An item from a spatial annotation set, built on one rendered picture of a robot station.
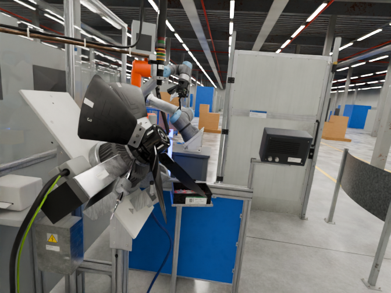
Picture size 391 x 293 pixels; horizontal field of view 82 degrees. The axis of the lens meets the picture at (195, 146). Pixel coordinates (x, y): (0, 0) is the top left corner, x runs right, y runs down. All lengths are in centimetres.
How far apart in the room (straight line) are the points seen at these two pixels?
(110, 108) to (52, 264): 71
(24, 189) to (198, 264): 118
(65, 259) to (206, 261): 96
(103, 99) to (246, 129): 225
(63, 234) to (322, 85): 283
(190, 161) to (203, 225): 45
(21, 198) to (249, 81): 242
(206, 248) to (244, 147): 155
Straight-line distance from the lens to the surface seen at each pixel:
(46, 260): 121
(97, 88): 80
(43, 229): 114
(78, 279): 139
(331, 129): 1319
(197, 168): 164
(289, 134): 140
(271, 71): 290
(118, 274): 122
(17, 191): 118
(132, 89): 116
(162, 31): 107
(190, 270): 182
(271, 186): 309
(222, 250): 170
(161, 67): 105
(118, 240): 111
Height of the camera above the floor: 138
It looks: 12 degrees down
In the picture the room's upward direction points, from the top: 5 degrees clockwise
